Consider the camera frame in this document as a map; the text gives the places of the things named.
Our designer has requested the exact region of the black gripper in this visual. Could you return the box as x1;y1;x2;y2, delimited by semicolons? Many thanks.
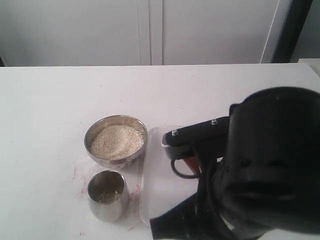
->
161;116;230;179

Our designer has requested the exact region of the brown wooden spoon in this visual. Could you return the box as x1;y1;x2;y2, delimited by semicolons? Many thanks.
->
183;156;201;175

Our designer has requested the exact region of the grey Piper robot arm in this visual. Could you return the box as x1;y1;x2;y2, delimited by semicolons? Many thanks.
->
150;86;320;240

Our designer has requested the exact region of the steel rice bowl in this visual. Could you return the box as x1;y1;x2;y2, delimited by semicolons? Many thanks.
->
84;115;148;170

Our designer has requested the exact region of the white rice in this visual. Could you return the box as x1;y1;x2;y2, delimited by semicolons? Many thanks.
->
89;125;144;161

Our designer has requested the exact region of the small steel cup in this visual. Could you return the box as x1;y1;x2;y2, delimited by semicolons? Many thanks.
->
87;170;130;223

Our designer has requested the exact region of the white plastic tray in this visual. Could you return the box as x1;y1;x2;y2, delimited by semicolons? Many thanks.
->
139;126;198;226

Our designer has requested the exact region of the white cabinet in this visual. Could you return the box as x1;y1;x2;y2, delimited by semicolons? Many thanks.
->
0;0;292;67

